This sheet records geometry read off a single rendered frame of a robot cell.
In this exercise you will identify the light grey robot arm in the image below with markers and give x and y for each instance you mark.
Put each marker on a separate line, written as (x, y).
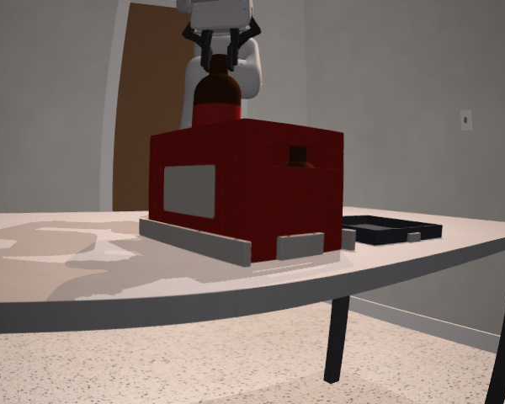
(247, 73)

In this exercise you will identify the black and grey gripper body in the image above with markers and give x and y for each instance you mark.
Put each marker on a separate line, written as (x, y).
(221, 16)

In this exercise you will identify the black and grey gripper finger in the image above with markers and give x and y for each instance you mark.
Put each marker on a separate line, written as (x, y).
(237, 40)
(204, 42)

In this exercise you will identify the brown glass bottle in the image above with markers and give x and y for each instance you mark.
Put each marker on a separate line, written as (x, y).
(217, 97)

